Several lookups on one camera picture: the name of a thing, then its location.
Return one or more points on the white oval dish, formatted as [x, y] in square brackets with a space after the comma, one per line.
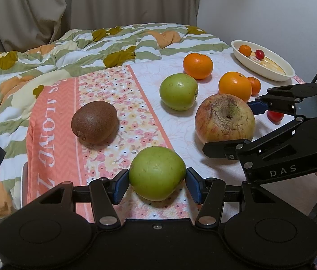
[259, 71]

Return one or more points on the beige curtain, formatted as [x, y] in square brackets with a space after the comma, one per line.
[91, 0]

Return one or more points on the deep orange large orange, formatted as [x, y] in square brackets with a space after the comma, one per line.
[197, 66]

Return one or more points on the green apple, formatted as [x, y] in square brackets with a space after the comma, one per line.
[157, 174]
[178, 91]

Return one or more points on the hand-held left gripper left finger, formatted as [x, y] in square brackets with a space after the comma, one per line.
[122, 184]

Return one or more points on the brown kiwi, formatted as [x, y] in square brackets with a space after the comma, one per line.
[95, 125]

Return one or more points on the light orange large orange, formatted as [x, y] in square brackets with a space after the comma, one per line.
[234, 86]

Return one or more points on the green striped floral blanket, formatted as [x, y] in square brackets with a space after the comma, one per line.
[63, 50]

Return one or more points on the red cherry tomato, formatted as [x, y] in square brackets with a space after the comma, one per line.
[275, 116]
[259, 53]

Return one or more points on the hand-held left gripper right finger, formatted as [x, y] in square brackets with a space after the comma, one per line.
[193, 185]

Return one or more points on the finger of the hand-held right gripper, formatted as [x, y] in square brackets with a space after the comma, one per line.
[258, 107]
[217, 149]

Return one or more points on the small mandarin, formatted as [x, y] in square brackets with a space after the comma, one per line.
[245, 50]
[255, 85]

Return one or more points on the pink floral bed sheet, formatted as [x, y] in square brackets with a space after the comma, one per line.
[152, 70]

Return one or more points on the wrinkled red yellow apple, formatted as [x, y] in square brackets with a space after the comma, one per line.
[225, 119]

